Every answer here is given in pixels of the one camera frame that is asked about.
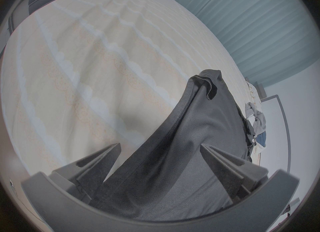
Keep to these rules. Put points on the grey bedside table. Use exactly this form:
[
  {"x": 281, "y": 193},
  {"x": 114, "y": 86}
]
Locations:
[{"x": 262, "y": 90}]

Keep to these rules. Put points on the black trousers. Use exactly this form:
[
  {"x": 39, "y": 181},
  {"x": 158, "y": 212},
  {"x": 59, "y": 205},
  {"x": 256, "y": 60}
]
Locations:
[{"x": 200, "y": 130}]

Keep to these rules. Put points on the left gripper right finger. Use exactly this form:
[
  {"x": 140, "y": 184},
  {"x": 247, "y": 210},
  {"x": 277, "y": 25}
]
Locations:
[{"x": 230, "y": 171}]

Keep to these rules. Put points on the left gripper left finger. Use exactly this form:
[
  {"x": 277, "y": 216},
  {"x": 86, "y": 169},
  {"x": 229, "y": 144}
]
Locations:
[{"x": 95, "y": 171}]

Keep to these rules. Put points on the pile of clothes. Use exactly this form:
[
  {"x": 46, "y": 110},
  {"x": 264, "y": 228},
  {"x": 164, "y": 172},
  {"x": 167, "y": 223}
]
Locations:
[{"x": 258, "y": 123}]

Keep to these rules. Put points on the white printed pillow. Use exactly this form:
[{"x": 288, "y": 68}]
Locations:
[{"x": 253, "y": 95}]

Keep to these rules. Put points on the bed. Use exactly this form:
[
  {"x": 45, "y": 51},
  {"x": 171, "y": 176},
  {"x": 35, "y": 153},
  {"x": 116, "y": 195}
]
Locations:
[{"x": 87, "y": 75}]

